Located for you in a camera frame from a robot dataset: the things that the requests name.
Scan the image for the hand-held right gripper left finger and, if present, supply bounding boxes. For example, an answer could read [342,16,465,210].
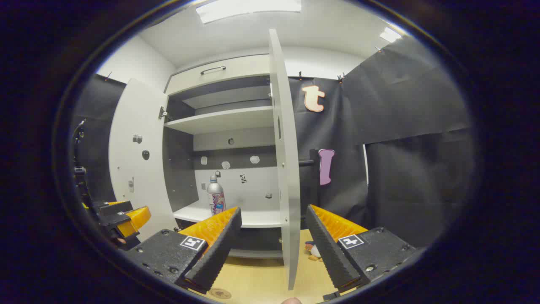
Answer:
[124,206,243,295]

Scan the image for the white cabinet door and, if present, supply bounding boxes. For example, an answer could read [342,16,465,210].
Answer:
[268,29,320,291]
[108,78,178,241]

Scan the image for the small ceiling light panel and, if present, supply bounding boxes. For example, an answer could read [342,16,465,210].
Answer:
[380,27,402,43]

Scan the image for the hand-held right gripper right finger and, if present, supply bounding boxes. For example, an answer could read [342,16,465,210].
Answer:
[305,204,424,296]

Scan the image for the white and grey cabinet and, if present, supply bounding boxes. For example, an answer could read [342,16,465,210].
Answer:
[162,54,284,259]

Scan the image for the penguin plush toy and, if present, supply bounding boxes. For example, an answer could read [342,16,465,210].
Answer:
[305,241,323,262]

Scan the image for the silver bottle with colourful label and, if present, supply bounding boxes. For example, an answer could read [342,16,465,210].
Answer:
[207,175,226,217]

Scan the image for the long ceiling light panel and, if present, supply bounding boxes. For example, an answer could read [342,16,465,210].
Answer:
[196,0,302,24]

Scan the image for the white cabinet drawer front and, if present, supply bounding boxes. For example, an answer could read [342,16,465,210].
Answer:
[165,55,270,94]

